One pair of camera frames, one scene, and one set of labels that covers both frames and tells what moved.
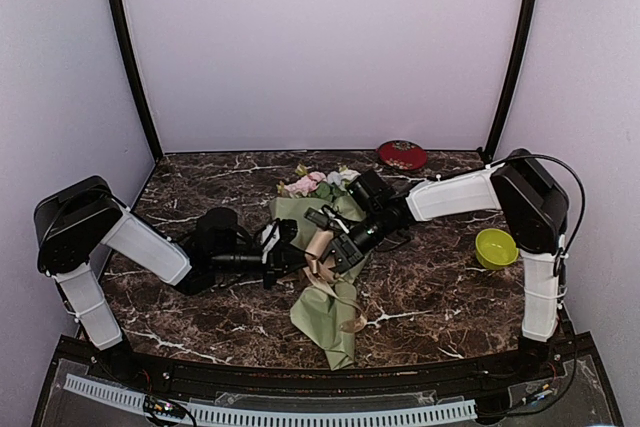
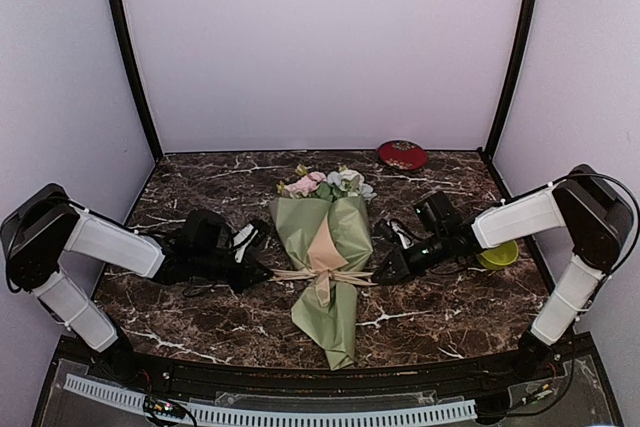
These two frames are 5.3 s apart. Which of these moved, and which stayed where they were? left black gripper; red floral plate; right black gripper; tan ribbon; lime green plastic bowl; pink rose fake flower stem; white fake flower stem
Moved: white fake flower stem; left black gripper; tan ribbon; right black gripper
Stayed: lime green plastic bowl; red floral plate; pink rose fake flower stem
